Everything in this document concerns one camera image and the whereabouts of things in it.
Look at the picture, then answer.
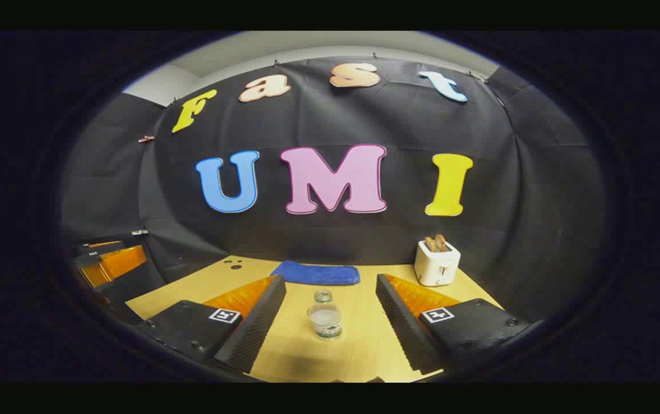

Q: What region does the clear plastic water bottle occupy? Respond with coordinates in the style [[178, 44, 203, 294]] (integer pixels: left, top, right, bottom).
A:
[[308, 290, 343, 340]]

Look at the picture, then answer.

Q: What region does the blue towel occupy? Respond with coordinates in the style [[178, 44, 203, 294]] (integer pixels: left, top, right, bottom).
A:
[[271, 260, 361, 286]]

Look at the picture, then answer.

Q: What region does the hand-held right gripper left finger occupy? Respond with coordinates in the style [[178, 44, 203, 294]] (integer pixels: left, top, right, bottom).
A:
[[135, 275, 287, 374]]

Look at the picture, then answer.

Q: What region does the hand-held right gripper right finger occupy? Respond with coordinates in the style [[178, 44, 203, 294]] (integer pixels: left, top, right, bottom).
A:
[[376, 274, 543, 374]]

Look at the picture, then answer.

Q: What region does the black backdrop cloth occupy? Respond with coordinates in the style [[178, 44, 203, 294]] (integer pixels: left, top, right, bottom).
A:
[[60, 55, 609, 323]]

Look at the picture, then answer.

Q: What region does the white toaster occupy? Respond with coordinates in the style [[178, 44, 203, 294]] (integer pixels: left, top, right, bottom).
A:
[[414, 239, 462, 287]]

